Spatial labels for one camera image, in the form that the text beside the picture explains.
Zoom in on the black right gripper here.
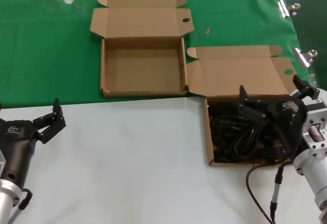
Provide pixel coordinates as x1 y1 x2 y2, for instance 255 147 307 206
238 75 319 159

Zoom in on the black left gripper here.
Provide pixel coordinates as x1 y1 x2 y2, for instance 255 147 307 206
0 98 67 187

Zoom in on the brown cardboard box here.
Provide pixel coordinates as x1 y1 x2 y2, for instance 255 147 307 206
186 44 299 168

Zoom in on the cardboard box with torn corner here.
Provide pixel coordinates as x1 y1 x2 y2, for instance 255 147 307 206
89 0 195 99

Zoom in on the silver binder clip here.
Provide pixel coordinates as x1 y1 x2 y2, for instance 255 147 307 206
277 0 301 18
293 47 319 68

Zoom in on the green table cloth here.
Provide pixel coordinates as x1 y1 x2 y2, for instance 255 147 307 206
0 0 319 110

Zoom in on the right wrist aluminium camera mount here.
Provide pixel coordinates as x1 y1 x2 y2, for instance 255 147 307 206
302 87 327 157

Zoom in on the wrist aluminium camera mount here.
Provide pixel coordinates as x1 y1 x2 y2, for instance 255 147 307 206
0 149 7 176
302 87 327 157

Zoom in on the left wrist aluminium camera mount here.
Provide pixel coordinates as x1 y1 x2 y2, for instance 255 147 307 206
0 149 7 176

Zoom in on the left arm cable with connector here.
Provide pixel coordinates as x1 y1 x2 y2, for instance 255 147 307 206
7 187 33 224

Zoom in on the silver right arm cable connector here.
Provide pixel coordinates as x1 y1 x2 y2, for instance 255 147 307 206
270 164 285 224

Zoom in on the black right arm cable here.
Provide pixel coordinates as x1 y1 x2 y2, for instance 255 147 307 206
245 162 292 224

